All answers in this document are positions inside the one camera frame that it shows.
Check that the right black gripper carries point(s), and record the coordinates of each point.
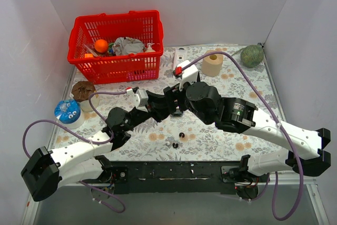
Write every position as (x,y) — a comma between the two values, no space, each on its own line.
(173,99)

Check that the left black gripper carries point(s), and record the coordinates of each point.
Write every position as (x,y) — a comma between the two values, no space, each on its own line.
(150,103)

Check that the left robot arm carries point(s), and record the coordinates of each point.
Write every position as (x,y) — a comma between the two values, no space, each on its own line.
(48,170)

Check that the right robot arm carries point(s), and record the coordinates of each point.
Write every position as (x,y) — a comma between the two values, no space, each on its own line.
(302,151)

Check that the black earbud charging case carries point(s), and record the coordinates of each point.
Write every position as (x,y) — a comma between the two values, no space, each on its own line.
(177,113)

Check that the white rectangular box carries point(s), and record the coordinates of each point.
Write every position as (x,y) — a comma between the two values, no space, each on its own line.
(180,55)

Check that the beige toilet paper roll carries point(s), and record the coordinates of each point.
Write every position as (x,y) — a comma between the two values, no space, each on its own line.
(212,64)

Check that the white pump bottle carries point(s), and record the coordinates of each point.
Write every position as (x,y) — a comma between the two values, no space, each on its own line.
(150,48)

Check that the red plastic shopping basket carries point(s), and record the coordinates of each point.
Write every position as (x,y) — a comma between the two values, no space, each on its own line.
(145,26)

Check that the floral table mat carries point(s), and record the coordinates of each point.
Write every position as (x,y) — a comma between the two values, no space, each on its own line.
(185,137)

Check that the black base bar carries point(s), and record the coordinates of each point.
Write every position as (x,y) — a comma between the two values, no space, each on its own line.
(126,177)

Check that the crumpled grey cloth bag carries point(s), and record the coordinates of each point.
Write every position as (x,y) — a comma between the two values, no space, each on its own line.
(127,45)

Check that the brown lid cream cup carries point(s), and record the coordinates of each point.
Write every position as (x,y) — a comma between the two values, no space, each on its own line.
(81,92)

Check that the orange fruit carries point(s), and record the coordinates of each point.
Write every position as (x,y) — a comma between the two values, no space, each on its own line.
(101,46)

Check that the green melon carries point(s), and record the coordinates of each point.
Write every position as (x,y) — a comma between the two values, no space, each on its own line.
(252,55)

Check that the clear plastic bag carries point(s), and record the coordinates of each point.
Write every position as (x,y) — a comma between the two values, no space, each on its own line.
(91,49)

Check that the orange small block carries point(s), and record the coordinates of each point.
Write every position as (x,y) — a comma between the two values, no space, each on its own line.
(88,55)

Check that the blue lid white container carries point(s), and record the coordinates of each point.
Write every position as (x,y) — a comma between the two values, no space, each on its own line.
(69,114)

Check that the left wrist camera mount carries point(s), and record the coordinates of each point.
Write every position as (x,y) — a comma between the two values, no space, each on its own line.
(140,98)

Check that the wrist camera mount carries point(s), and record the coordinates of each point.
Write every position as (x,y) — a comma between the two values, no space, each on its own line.
(140,98)
(188,75)

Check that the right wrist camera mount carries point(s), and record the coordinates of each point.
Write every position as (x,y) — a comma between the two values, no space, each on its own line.
(188,75)

